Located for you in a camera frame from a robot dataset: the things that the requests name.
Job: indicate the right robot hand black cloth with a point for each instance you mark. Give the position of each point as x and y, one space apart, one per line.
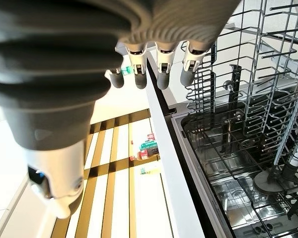
52 74

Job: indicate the white stainless steel dishwasher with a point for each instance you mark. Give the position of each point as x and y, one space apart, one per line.
173 173

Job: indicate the small green block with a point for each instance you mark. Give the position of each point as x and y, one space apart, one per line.
126 71

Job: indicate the red and green toy pile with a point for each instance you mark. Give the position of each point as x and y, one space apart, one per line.
147 148

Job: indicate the small green white card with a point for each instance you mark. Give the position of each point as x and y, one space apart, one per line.
144 171

